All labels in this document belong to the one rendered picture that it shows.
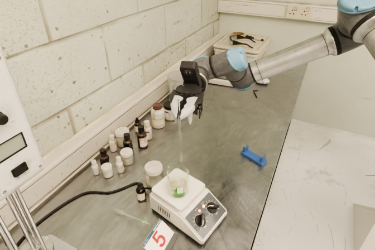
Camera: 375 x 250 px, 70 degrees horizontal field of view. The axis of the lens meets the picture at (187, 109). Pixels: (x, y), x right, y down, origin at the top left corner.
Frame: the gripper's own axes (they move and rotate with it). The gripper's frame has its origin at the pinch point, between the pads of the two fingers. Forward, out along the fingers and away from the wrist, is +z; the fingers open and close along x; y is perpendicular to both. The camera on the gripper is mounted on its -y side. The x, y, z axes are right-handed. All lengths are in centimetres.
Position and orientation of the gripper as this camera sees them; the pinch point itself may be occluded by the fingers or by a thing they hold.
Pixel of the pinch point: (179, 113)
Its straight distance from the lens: 66.3
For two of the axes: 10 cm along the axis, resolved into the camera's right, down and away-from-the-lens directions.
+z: -2.2, 5.3, -8.2
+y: 0.3, 8.4, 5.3
